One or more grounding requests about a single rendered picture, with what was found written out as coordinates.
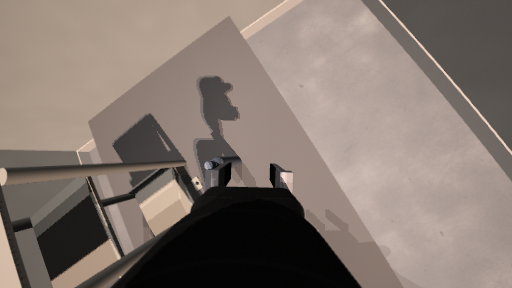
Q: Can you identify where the black bottle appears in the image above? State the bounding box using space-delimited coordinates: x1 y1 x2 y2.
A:
205 156 241 170

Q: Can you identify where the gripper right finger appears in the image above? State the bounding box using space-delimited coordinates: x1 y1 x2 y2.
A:
270 163 293 194

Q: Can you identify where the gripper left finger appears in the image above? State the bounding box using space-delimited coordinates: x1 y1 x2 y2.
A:
205 162 232 191

